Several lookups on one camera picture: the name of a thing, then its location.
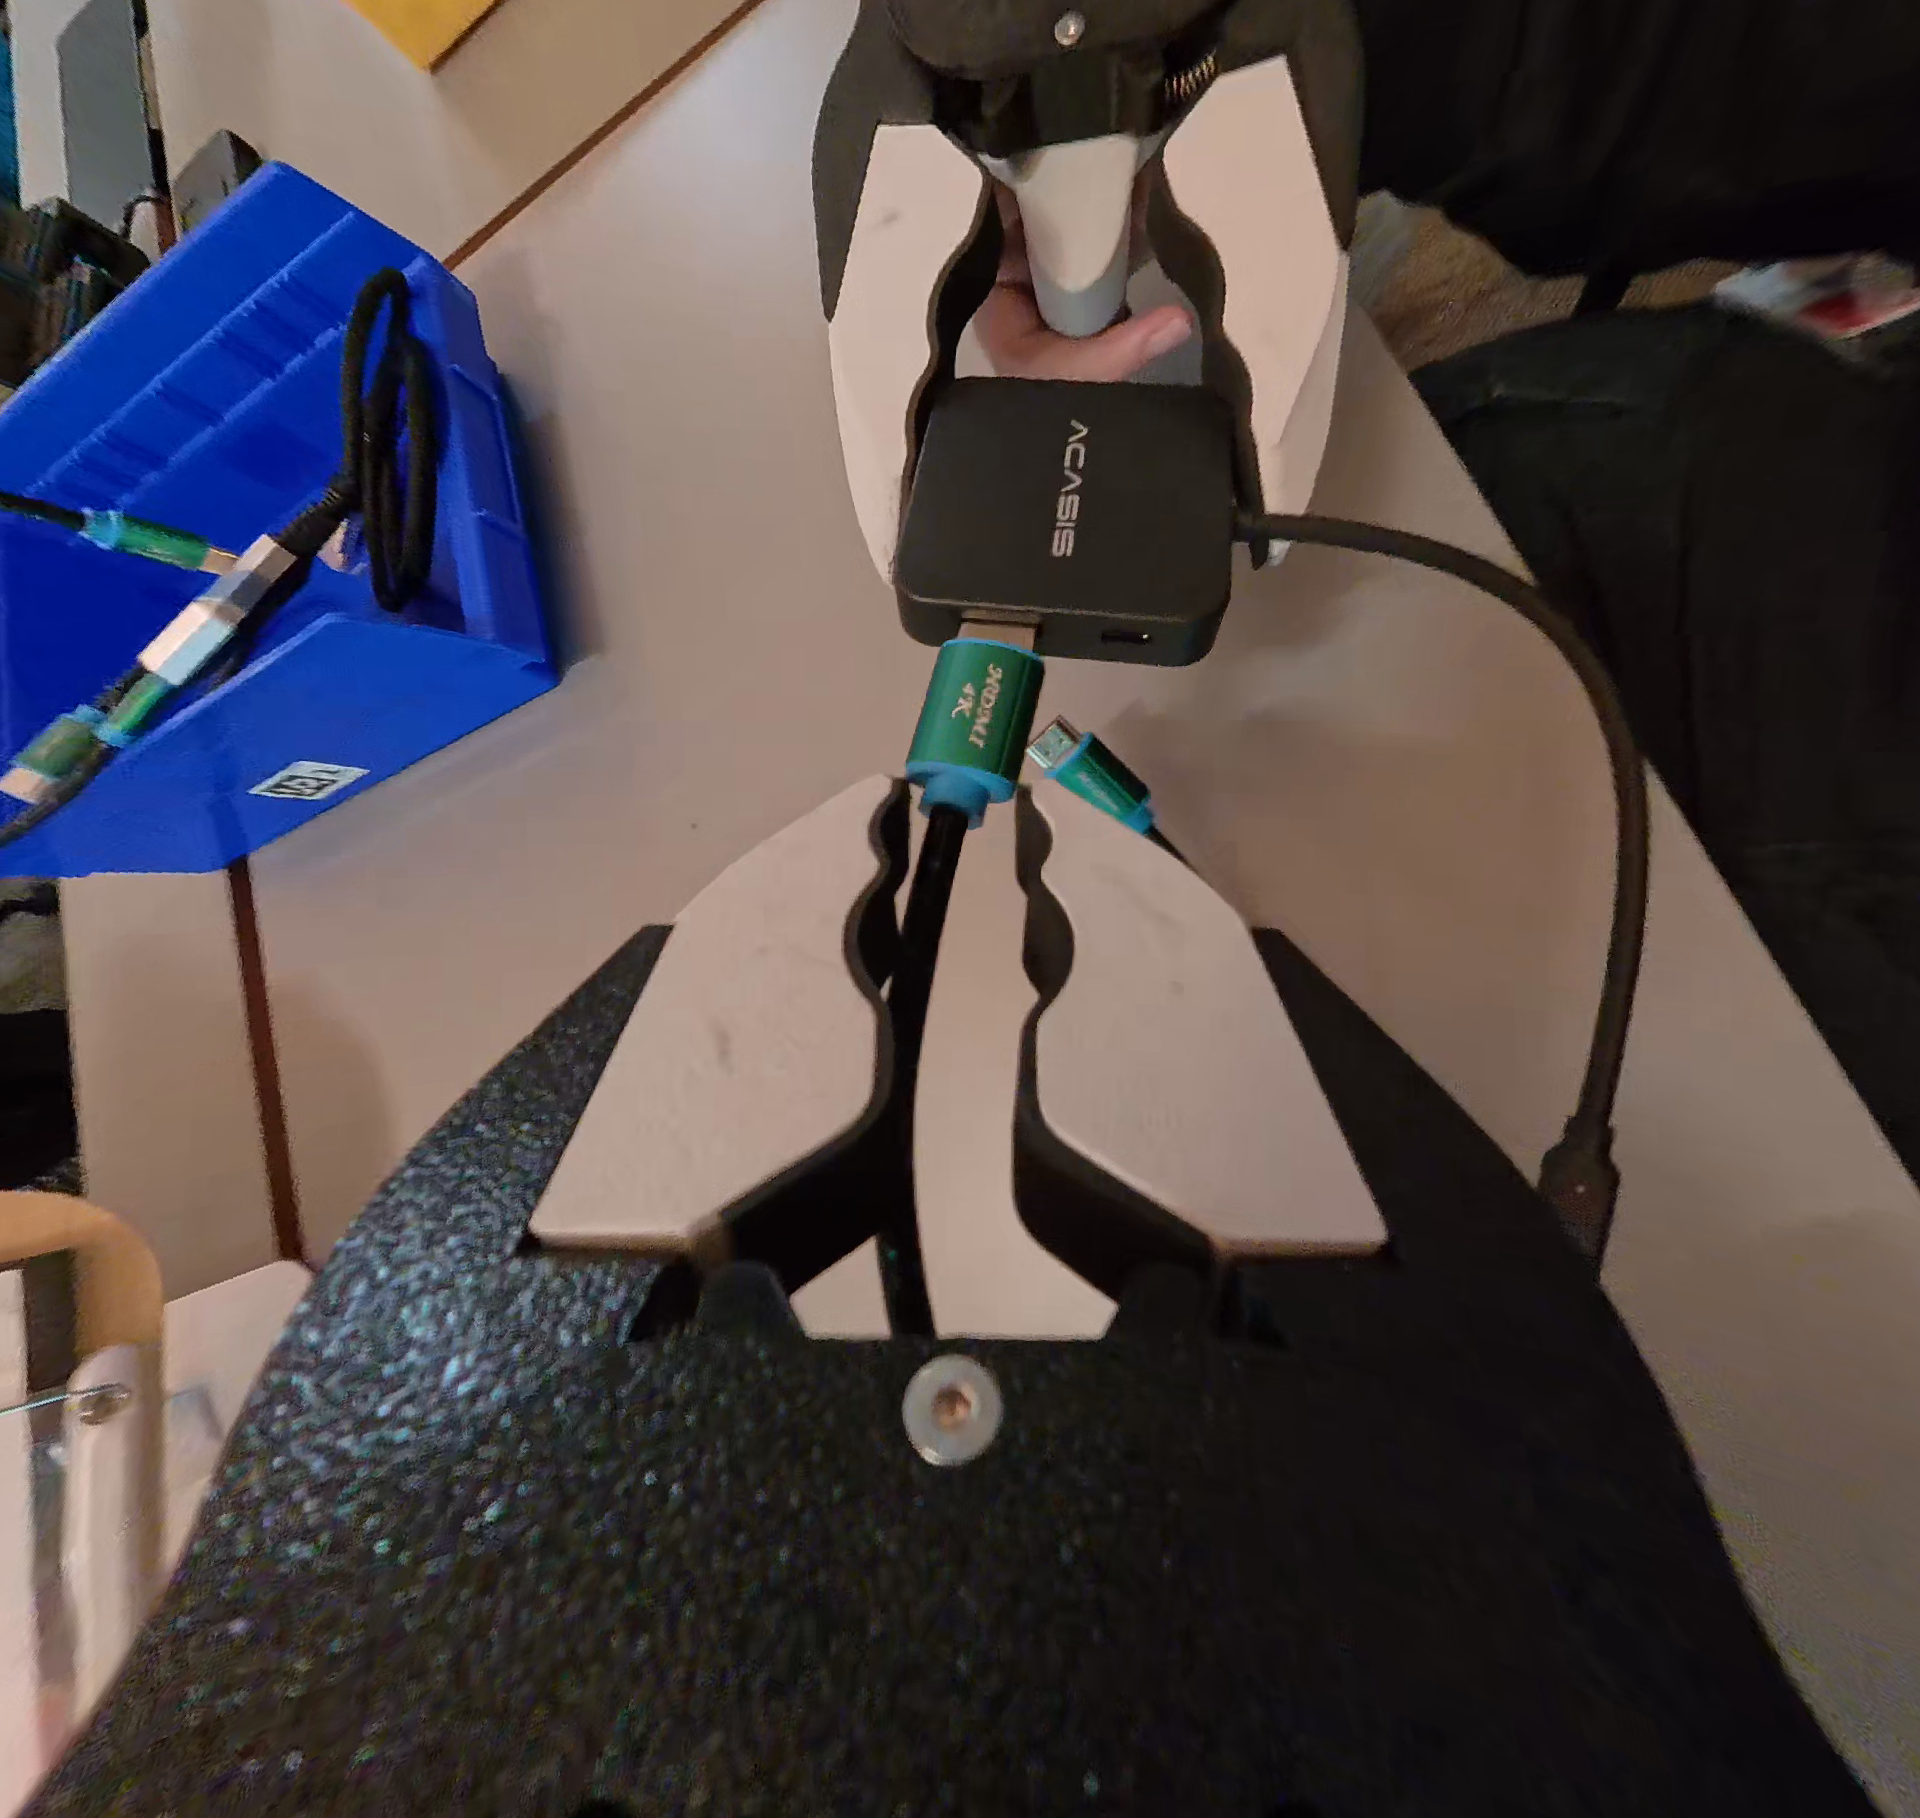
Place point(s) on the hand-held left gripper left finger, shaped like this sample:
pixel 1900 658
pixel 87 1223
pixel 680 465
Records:
pixel 721 1083

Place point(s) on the red white packet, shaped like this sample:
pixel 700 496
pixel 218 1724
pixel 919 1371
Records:
pixel 1823 296

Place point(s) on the person's black clothing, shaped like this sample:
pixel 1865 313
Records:
pixel 1651 123

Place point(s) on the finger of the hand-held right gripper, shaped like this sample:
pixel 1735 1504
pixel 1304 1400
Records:
pixel 1274 273
pixel 885 332

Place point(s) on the person's right hand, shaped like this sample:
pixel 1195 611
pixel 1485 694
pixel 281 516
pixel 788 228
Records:
pixel 1095 356

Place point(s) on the blue plastic bin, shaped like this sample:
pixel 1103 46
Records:
pixel 374 708

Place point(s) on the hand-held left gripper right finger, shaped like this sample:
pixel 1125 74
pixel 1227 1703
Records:
pixel 1201 1098

